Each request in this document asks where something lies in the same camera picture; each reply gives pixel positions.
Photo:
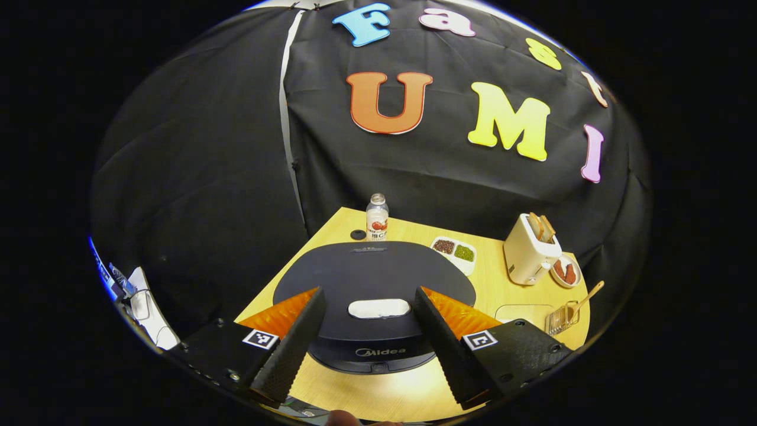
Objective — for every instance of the white toaster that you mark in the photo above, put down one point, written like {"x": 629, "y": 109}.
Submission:
{"x": 526, "y": 260}

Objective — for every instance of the clear glass tray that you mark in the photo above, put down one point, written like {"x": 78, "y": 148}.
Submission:
{"x": 523, "y": 312}

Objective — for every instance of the brown bread slice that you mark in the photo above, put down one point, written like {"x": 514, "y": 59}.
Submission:
{"x": 547, "y": 228}
{"x": 535, "y": 226}

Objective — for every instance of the dark grey rice cooker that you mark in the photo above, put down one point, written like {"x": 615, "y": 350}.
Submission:
{"x": 372, "y": 272}

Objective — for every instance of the small clear drink bottle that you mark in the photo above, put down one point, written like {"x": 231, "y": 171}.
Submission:
{"x": 377, "y": 222}

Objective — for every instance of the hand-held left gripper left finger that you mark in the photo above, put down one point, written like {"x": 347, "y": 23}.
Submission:
{"x": 290, "y": 349}

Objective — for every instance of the small plate of red pieces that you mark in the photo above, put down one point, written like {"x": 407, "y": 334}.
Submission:
{"x": 566, "y": 272}

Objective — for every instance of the wooden spoon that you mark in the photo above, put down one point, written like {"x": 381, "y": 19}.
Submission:
{"x": 590, "y": 294}

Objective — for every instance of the white divided dish of beans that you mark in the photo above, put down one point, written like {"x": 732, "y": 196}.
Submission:
{"x": 455, "y": 251}

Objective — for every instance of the computer monitor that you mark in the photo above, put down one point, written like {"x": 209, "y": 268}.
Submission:
{"x": 97, "y": 269}

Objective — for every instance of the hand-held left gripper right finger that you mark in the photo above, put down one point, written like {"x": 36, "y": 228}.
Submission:
{"x": 449, "y": 349}

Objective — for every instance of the small black round cap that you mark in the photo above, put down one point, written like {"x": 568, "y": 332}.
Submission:
{"x": 358, "y": 235}

